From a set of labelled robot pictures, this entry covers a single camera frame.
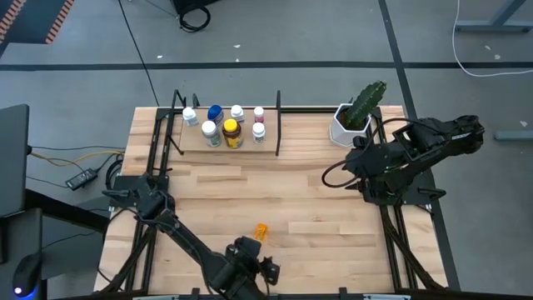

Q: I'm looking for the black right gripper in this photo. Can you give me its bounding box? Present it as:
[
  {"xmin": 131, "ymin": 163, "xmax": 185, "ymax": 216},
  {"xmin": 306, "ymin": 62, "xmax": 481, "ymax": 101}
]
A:
[{"xmin": 344, "ymin": 141, "xmax": 411, "ymax": 204}]

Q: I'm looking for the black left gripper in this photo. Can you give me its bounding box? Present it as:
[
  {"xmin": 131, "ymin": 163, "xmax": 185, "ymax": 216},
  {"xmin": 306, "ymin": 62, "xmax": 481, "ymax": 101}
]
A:
[{"xmin": 218, "ymin": 235, "xmax": 281, "ymax": 299}]

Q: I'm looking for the orange pill vial white cap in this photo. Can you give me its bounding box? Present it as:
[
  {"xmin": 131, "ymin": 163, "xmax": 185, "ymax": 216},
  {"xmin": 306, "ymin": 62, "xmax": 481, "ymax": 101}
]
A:
[{"xmin": 253, "ymin": 222, "xmax": 270, "ymax": 243}]

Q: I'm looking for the white aspirin bottle green label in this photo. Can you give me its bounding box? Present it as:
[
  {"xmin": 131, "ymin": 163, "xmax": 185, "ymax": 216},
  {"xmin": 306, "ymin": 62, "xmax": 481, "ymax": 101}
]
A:
[{"xmin": 252, "ymin": 122, "xmax": 267, "ymax": 144}]

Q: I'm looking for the amber bottle yellow cap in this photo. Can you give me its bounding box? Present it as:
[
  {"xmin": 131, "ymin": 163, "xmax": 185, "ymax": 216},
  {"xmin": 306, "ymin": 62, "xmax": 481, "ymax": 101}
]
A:
[{"xmin": 222, "ymin": 117, "xmax": 244, "ymax": 150}]

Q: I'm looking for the green label bottle white cap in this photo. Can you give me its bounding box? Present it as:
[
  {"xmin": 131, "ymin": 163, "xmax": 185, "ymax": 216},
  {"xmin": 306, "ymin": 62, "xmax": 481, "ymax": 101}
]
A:
[{"xmin": 201, "ymin": 120, "xmax": 222, "ymax": 148}]

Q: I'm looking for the white melatonin bottle blue label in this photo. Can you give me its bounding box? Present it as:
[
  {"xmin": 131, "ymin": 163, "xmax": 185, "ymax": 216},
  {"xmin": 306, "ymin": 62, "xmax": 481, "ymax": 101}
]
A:
[{"xmin": 230, "ymin": 103, "xmax": 246, "ymax": 124}]

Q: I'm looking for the blue Tums antacid bottle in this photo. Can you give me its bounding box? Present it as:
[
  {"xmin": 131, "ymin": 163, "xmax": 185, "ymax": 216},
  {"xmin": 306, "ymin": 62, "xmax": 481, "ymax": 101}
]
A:
[{"xmin": 207, "ymin": 104, "xmax": 225, "ymax": 126}]

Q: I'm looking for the white bottle pale blue label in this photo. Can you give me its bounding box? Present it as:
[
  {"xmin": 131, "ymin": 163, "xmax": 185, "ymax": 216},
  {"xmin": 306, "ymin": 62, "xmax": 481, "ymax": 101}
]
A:
[{"xmin": 182, "ymin": 107, "xmax": 200, "ymax": 128}]

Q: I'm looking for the tall green cactus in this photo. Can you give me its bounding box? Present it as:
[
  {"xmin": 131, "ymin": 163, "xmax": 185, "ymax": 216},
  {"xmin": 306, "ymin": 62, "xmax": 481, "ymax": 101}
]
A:
[{"xmin": 344, "ymin": 79, "xmax": 387, "ymax": 131}]

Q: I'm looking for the grey metal desk leg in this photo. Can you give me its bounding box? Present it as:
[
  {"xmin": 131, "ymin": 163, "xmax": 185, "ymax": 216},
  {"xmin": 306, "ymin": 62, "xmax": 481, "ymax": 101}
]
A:
[
  {"xmin": 454, "ymin": 0, "xmax": 533, "ymax": 33},
  {"xmin": 494, "ymin": 130, "xmax": 533, "ymax": 142}
]

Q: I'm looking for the black power adapter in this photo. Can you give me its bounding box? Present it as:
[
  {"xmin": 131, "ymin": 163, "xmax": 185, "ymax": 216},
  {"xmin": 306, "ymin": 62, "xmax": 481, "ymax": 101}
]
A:
[{"xmin": 65, "ymin": 167, "xmax": 99, "ymax": 192}]

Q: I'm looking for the black computer mouse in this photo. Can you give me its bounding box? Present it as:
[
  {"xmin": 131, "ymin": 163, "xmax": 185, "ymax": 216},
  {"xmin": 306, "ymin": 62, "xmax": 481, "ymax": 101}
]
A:
[{"xmin": 11, "ymin": 252, "xmax": 43, "ymax": 300}]

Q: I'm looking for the black side desk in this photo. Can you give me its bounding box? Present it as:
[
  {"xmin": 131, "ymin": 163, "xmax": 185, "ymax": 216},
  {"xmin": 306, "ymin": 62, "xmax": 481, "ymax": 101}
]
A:
[{"xmin": 0, "ymin": 189, "xmax": 112, "ymax": 300}]

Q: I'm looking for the black equipment box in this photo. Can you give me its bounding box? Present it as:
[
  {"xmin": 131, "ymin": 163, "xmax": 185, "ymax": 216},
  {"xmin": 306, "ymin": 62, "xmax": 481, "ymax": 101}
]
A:
[{"xmin": 171, "ymin": 0, "xmax": 222, "ymax": 16}]

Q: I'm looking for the black monitor panel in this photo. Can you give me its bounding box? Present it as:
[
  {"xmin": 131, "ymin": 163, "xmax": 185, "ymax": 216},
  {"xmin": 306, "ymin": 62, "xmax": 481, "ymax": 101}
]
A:
[{"xmin": 0, "ymin": 103, "xmax": 31, "ymax": 218}]

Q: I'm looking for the black mat orange striped edge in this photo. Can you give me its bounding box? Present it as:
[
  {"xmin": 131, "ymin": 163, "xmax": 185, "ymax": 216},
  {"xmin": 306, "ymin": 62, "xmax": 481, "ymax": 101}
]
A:
[{"xmin": 0, "ymin": 0, "xmax": 76, "ymax": 46}]

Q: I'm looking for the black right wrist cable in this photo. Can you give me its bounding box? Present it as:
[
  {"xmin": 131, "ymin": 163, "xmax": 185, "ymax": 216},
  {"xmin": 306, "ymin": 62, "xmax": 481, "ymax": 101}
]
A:
[{"xmin": 321, "ymin": 117, "xmax": 417, "ymax": 189}]

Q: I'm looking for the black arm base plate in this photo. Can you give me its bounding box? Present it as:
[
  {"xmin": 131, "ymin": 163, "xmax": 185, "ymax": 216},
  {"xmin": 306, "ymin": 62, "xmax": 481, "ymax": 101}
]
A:
[
  {"xmin": 102, "ymin": 174, "xmax": 170, "ymax": 208},
  {"xmin": 370, "ymin": 172, "xmax": 447, "ymax": 207}
]

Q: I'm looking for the black aluminium table frame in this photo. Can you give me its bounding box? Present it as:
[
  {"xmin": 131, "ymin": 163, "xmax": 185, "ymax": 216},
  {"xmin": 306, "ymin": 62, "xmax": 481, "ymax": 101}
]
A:
[{"xmin": 97, "ymin": 106, "xmax": 451, "ymax": 300}]

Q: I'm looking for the black metal shelf frame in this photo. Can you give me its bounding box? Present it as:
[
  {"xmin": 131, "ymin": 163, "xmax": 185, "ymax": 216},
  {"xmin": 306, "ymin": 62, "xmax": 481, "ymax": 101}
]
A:
[{"xmin": 167, "ymin": 88, "xmax": 283, "ymax": 158}]

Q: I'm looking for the black cable bundle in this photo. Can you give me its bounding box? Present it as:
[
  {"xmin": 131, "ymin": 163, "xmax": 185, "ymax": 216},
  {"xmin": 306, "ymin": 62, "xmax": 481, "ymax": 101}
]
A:
[{"xmin": 104, "ymin": 157, "xmax": 126, "ymax": 191}]

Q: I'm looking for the white floor cable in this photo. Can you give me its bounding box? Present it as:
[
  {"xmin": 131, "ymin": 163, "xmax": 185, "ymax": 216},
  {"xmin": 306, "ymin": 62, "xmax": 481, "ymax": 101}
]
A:
[{"xmin": 451, "ymin": 0, "xmax": 533, "ymax": 78}]

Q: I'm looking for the yellow cable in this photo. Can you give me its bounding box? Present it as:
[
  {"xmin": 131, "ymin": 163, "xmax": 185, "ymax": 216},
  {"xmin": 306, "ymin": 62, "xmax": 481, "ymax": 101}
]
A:
[{"xmin": 31, "ymin": 149, "xmax": 126, "ymax": 168}]

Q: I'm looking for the long black floor cable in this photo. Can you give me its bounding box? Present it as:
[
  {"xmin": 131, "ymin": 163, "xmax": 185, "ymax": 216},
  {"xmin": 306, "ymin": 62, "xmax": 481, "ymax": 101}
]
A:
[{"xmin": 117, "ymin": 0, "xmax": 160, "ymax": 108}]

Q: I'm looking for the coiled black cable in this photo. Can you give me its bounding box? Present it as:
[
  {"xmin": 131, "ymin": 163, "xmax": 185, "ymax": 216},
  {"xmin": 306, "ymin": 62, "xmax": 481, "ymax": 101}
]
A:
[{"xmin": 178, "ymin": 3, "xmax": 212, "ymax": 33}]

